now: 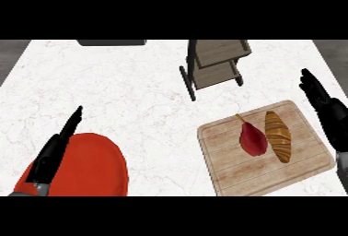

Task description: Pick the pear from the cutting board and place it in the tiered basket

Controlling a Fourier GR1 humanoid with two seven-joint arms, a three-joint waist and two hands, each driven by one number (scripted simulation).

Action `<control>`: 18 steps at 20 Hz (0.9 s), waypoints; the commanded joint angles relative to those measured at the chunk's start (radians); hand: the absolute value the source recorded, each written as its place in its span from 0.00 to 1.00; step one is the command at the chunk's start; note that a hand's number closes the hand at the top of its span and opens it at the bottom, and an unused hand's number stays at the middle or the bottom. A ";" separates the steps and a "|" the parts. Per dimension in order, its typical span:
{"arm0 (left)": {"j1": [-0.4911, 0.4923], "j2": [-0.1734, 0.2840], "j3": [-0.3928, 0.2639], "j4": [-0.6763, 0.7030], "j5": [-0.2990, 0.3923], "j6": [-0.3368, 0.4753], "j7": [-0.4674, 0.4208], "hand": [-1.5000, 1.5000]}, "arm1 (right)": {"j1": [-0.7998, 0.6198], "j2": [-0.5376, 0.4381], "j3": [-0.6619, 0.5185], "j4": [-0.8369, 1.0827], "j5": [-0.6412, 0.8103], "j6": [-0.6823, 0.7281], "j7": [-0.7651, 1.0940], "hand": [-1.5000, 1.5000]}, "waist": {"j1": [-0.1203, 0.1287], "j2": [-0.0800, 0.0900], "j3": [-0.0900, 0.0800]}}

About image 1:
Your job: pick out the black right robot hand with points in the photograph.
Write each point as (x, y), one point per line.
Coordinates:
(329, 113)

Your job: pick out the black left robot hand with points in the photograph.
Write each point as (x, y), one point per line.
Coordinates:
(50, 153)

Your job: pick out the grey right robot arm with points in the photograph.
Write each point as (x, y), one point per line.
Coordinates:
(342, 169)

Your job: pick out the dark red pear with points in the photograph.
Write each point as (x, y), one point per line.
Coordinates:
(252, 139)

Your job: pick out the pale wooden cutting board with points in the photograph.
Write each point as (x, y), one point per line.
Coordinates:
(267, 172)

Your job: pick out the wooden tiered basket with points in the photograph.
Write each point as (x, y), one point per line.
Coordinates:
(217, 64)

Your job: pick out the red round plate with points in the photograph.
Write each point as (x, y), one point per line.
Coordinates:
(90, 167)

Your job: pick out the brown striped croissant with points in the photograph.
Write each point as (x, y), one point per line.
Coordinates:
(277, 136)

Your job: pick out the dark grey flat appliance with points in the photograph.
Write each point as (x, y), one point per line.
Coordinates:
(111, 42)

